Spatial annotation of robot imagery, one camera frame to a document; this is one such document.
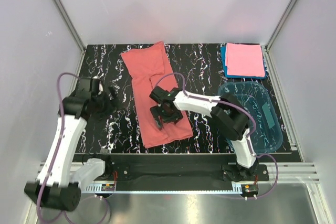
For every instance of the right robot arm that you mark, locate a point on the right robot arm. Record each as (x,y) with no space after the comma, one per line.
(229,116)

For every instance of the coral red t shirt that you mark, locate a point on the coral red t shirt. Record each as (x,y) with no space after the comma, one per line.
(152,81)

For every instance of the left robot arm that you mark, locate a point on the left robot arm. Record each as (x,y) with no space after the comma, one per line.
(55,187)

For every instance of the teal transparent plastic basket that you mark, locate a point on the teal transparent plastic basket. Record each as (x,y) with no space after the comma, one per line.
(255,99)

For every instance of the right aluminium frame post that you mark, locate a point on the right aluminium frame post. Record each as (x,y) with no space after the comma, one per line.
(281,23)

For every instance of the folded pink t shirt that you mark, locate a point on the folded pink t shirt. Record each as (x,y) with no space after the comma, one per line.
(244,60)

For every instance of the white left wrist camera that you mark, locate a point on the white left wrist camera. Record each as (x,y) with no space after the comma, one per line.
(100,85)

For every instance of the left aluminium frame post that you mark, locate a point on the left aluminium frame post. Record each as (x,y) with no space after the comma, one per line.
(69,24)

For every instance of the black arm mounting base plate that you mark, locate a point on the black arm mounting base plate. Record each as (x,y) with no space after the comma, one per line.
(179,172)

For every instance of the slotted cable duct rail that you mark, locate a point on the slotted cable duct rail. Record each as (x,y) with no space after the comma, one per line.
(111,188)

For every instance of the folded blue t shirt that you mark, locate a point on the folded blue t shirt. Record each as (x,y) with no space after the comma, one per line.
(223,61)

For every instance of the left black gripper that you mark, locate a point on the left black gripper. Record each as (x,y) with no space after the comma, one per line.
(112,106)

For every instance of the aluminium frame post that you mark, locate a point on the aluminium frame post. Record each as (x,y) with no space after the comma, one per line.
(69,24)
(281,23)

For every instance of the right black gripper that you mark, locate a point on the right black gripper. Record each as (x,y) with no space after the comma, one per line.
(156,112)

